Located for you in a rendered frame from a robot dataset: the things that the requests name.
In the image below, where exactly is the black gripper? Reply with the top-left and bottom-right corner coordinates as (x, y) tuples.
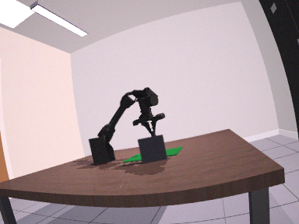
(132, 107), (165, 133)

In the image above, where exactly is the green circuit board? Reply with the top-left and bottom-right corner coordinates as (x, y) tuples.
(123, 146), (183, 163)

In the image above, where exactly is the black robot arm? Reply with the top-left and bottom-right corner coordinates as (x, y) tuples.
(97, 87), (159, 142)

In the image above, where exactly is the dark grey cooling fan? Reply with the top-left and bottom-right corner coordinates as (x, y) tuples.
(138, 135), (167, 163)

